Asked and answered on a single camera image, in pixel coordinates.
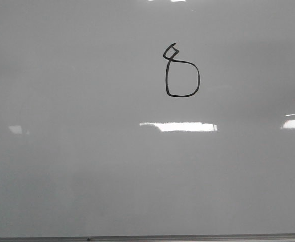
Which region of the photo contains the white glossy whiteboard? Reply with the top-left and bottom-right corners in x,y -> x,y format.
0,1 -> 295,237

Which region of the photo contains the grey aluminium whiteboard frame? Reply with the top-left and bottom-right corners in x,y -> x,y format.
0,233 -> 295,241

